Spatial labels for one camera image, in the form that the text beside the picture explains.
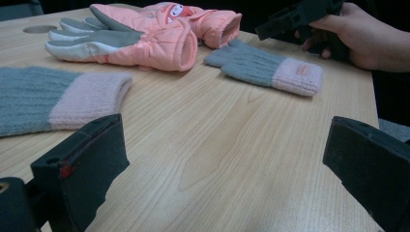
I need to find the pink ski glove cartoon print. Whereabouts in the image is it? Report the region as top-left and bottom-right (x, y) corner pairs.
(141, 1), (243, 50)

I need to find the dark chair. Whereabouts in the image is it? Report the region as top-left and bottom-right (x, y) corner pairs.
(0, 0), (44, 22)

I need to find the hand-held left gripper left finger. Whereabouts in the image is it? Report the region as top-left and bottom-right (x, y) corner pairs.
(31, 112), (131, 232)

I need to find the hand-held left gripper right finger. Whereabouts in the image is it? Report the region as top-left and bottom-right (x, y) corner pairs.
(322, 115), (410, 232)

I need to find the pink ski glove grey palm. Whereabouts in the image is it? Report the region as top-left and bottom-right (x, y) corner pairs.
(44, 3), (199, 73)

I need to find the grey knit glove pink cuff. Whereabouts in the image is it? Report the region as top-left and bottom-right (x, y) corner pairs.
(0, 66), (133, 138)

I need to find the grey knit glove labelled cuff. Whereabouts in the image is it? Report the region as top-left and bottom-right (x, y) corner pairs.
(203, 39), (324, 98)

